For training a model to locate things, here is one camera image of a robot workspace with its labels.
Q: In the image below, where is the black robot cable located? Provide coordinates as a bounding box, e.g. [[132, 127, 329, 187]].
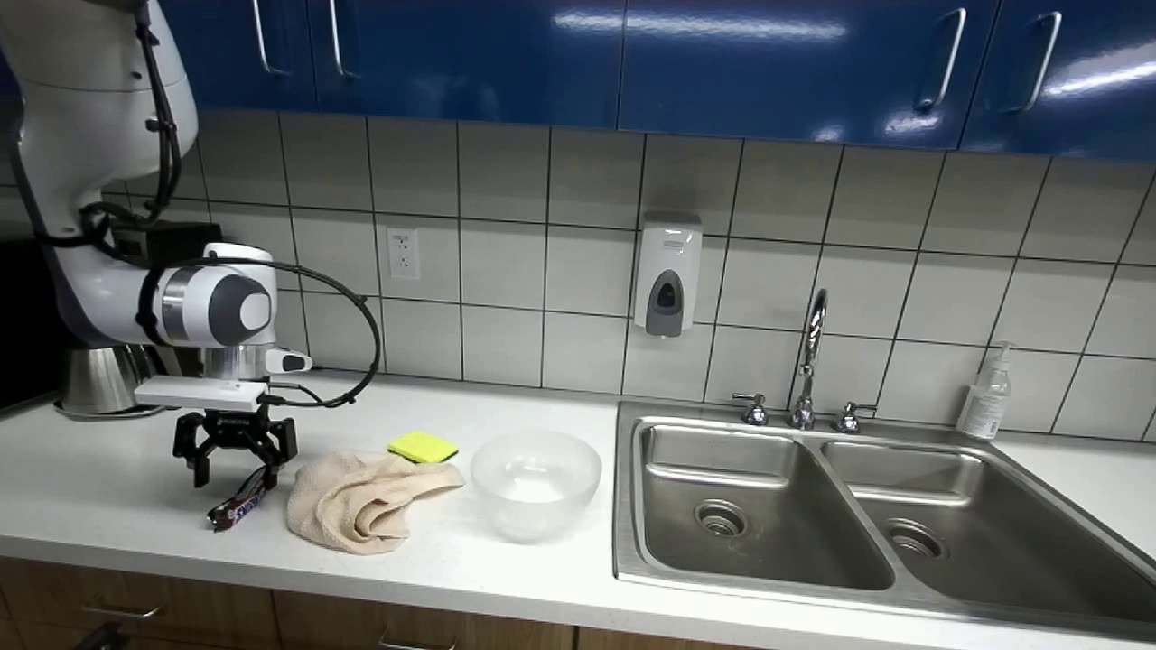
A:
[[68, 14, 388, 412]]

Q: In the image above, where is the black coffee maker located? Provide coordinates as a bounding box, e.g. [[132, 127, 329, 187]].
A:
[[58, 215, 249, 422]]

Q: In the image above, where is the steel coffee carafe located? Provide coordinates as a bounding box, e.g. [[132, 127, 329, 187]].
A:
[[58, 343, 156, 422]]

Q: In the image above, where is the stainless steel double sink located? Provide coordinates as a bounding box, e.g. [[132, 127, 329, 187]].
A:
[[610, 396, 1156, 641]]

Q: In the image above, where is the wooden drawer front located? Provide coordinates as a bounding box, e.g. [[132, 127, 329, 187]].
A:
[[0, 556, 284, 650], [273, 583, 582, 650]]

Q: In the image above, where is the metal drawer handle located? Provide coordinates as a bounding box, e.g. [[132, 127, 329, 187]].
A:
[[76, 600, 167, 625]]

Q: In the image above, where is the blue cabinet door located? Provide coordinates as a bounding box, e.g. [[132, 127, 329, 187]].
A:
[[160, 0, 302, 117], [292, 0, 634, 133], [960, 0, 1156, 164], [621, 0, 1006, 154]]

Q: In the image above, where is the black appliance box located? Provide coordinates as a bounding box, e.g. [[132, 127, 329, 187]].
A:
[[0, 233, 64, 417]]

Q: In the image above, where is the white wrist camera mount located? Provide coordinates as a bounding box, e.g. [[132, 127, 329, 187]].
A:
[[135, 376, 273, 414]]

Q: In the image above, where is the chrome faucet handle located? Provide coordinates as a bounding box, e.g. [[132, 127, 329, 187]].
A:
[[733, 388, 775, 429], [833, 396, 877, 436]]

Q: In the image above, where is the white wall soap dispenser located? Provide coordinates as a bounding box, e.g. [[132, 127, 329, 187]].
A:
[[628, 215, 706, 340]]

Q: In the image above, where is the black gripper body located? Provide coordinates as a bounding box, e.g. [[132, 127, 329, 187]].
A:
[[193, 409, 278, 457]]

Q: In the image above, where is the chrome faucet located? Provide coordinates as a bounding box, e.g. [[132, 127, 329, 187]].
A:
[[785, 284, 836, 433]]

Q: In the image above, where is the clear plastic bowl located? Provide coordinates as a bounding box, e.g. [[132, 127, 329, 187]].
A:
[[468, 426, 609, 545]]

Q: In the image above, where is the silver cabinet handle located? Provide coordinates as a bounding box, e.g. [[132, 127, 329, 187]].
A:
[[1022, 6, 1071, 115], [918, 2, 972, 115], [321, 0, 356, 83], [245, 0, 284, 80]]

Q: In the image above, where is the black marker pen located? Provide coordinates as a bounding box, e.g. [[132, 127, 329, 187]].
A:
[[204, 465, 278, 533]]

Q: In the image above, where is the clear plastic soap bottle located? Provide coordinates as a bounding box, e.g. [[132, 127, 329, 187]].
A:
[[953, 343, 1016, 442]]

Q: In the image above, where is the beige cloth towel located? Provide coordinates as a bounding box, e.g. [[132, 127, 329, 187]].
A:
[[284, 446, 468, 558]]

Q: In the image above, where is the yellow sponge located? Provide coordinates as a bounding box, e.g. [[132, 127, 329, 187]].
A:
[[385, 426, 463, 469]]

